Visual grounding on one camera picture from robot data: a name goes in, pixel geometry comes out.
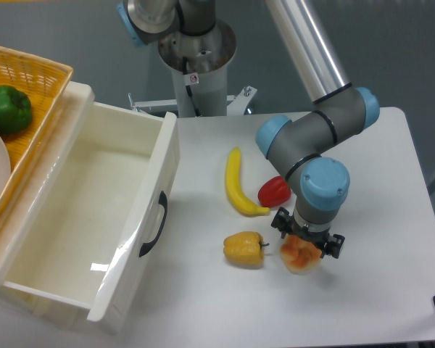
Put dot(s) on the red bell pepper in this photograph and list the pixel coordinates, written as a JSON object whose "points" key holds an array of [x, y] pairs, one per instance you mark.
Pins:
{"points": [[274, 192]]}

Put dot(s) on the yellow woven basket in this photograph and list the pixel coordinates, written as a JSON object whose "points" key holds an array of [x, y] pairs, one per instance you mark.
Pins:
{"points": [[30, 89]]}

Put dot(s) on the green bell pepper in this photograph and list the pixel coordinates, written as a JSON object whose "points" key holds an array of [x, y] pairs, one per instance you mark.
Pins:
{"points": [[15, 110]]}

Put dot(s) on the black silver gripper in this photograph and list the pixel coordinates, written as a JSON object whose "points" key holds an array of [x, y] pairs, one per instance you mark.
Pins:
{"points": [[316, 233]]}

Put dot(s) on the yellow banana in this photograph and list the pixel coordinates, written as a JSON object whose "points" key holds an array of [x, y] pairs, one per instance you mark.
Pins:
{"points": [[238, 199]]}

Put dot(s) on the yellow bell pepper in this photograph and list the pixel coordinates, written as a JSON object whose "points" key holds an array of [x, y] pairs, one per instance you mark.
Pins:
{"points": [[245, 249]]}

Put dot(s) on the white plastic drawer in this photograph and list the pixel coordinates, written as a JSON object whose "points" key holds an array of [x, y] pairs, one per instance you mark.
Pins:
{"points": [[76, 236]]}

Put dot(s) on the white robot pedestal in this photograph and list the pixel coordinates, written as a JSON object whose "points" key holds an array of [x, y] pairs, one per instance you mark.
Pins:
{"points": [[199, 69]]}

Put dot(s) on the white metal base frame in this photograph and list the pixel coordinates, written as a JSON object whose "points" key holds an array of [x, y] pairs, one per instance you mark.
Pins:
{"points": [[240, 104]]}

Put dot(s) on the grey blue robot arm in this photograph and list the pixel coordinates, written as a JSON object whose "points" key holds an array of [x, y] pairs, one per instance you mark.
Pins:
{"points": [[296, 149]]}

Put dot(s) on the round orange bread roll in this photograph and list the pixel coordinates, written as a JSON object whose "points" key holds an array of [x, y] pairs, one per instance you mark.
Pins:
{"points": [[299, 256]]}

